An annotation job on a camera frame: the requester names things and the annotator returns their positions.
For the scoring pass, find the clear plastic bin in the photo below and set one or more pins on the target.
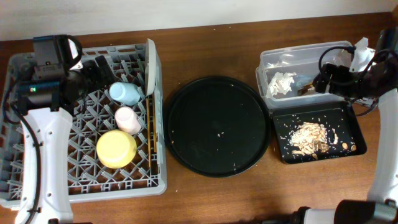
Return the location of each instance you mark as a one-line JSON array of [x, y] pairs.
[[301, 60]]

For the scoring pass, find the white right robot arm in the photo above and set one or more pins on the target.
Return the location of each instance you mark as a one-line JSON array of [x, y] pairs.
[[381, 203]]

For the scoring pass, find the pink plastic cup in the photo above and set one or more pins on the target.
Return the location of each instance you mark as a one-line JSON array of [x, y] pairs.
[[127, 120]]

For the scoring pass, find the white tissue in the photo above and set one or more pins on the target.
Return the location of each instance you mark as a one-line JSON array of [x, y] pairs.
[[280, 83]]

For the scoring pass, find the food scraps pile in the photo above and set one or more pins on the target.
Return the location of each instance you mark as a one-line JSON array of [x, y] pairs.
[[316, 139]]

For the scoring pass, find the yellow bowl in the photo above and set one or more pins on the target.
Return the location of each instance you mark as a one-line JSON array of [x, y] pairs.
[[116, 149]]

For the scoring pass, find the wooden chopstick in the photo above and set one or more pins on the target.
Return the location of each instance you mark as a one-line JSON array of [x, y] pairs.
[[148, 133], [154, 123]]

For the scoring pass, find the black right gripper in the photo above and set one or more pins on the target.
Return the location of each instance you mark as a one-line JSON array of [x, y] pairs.
[[324, 78]]

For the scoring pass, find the black rectangular tray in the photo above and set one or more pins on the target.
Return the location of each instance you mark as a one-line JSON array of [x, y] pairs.
[[286, 121]]

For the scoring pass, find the grey round plate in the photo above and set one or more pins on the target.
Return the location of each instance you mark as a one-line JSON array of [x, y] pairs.
[[151, 66]]

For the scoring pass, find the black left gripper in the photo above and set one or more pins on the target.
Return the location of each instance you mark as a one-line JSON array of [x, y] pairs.
[[94, 72]]

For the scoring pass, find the round black tray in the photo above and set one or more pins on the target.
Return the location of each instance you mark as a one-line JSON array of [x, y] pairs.
[[217, 126]]

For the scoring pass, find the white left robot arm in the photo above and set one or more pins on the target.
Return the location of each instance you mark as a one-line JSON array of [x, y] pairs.
[[44, 189]]

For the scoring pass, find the grey dish rack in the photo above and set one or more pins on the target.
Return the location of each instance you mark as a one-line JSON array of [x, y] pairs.
[[88, 179]]

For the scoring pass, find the light blue plastic cup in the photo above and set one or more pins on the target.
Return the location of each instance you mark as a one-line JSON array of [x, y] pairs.
[[125, 93]]

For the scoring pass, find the gold brown snack wrapper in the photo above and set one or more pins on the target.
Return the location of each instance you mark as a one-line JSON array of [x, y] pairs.
[[306, 90]]

